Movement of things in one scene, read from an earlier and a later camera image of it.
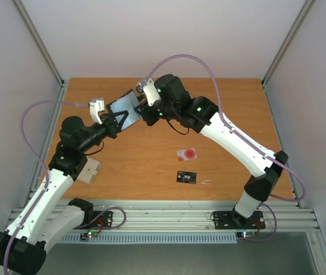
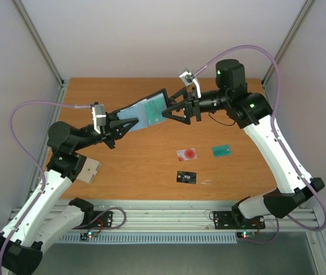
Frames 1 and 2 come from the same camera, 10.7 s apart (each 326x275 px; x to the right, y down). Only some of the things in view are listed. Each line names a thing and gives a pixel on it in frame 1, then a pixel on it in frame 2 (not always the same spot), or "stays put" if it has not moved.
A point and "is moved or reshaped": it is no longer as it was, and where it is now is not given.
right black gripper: x=148 y=113 → x=193 y=106
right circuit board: x=246 y=234 stays put
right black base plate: x=231 y=220 stays put
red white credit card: x=188 y=154 stays put
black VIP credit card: x=186 y=177 stays put
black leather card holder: x=126 y=102 is moved or reshaped
